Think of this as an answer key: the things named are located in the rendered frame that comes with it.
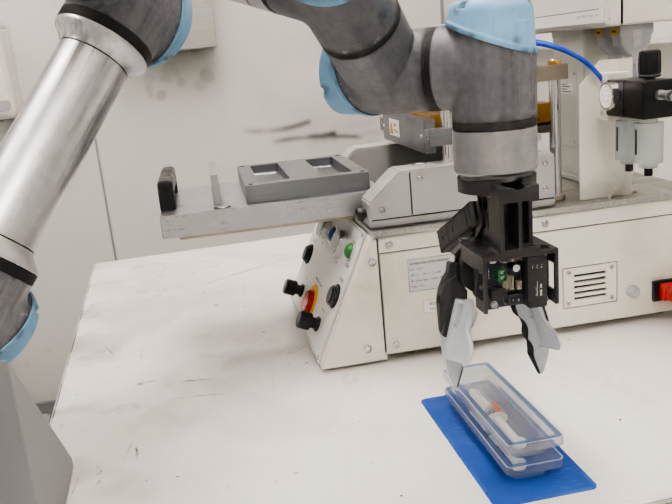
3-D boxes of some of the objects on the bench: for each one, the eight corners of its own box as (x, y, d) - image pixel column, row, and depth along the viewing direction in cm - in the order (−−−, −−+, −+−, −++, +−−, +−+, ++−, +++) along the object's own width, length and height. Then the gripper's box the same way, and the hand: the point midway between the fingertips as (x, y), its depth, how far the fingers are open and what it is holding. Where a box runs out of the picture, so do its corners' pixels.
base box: (579, 256, 139) (578, 163, 135) (712, 322, 103) (717, 198, 99) (291, 297, 131) (280, 199, 127) (327, 384, 95) (313, 252, 91)
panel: (291, 298, 129) (328, 195, 126) (319, 364, 101) (367, 233, 97) (280, 295, 129) (316, 191, 126) (305, 360, 100) (352, 228, 97)
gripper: (438, 193, 64) (450, 420, 69) (597, 173, 66) (597, 395, 71) (409, 178, 72) (422, 382, 77) (552, 161, 74) (555, 360, 79)
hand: (494, 367), depth 77 cm, fingers open, 8 cm apart
